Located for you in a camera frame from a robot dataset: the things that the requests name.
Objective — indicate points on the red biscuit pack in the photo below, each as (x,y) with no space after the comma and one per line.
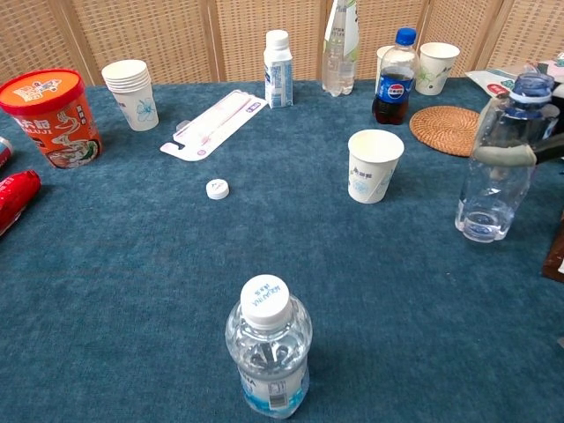
(15,198)

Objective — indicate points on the Pepsi cola bottle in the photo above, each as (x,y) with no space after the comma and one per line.
(394,88)

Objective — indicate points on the tall clear black-capped bottle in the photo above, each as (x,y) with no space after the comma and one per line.
(340,57)

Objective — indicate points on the red round snack tub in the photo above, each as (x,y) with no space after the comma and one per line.
(53,119)

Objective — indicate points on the white bottle cap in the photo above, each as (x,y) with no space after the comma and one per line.
(217,188)

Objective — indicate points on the brown snack wrapper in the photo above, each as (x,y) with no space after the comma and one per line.
(556,264)

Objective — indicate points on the blue tablecloth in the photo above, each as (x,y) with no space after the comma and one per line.
(154,286)

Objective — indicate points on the single white paper cup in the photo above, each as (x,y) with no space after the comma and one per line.
(374,167)

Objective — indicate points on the round woven rattan coaster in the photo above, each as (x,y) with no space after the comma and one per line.
(445,130)

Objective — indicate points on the green and white snack bag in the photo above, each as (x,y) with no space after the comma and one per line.
(493,86)

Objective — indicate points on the white milk drink bottle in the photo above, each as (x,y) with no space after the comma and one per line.
(278,75)

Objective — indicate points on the bamboo folding screen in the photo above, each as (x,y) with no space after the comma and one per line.
(185,35)

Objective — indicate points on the pink and green sponge pack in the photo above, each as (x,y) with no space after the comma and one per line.
(555,66)

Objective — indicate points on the stack of paper cups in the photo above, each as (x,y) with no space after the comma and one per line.
(134,101)

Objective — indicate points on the toothbrush in white package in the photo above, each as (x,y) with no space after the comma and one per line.
(216,125)

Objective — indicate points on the small clear plastic bottle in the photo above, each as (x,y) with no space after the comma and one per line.
(498,198)

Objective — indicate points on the clear plastic water bottle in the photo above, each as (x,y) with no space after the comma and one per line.
(269,352)

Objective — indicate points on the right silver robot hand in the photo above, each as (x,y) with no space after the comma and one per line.
(506,156)

